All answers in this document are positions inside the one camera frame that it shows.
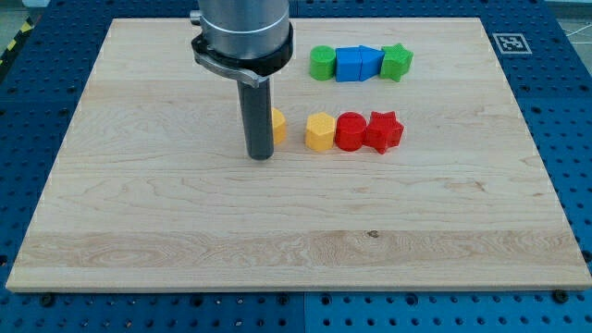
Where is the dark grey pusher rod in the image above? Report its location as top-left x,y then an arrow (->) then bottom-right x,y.
237,79 -> 274,160

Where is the yellow heart block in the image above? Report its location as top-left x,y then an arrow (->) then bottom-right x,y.
272,107 -> 287,145

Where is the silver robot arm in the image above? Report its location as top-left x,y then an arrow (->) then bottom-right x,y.
191,0 -> 293,160

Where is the yellow hexagon block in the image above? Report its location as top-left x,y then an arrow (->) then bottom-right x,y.
305,112 -> 336,152

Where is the green cylinder block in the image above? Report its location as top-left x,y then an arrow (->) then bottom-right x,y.
309,45 -> 336,80

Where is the red cylinder block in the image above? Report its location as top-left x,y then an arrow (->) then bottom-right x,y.
335,112 -> 367,152

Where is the blue cube block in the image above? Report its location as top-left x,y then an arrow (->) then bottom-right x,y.
336,47 -> 362,82

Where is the blue pentagon block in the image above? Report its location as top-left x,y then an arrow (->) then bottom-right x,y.
359,45 -> 385,81

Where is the red star block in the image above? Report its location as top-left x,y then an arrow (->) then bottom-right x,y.
363,111 -> 404,154

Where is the green star block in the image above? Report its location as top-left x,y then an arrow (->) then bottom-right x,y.
379,43 -> 413,82

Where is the wooden board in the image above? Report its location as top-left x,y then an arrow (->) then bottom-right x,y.
6,18 -> 591,292

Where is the white fiducial marker tag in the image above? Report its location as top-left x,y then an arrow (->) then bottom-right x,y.
492,32 -> 532,55

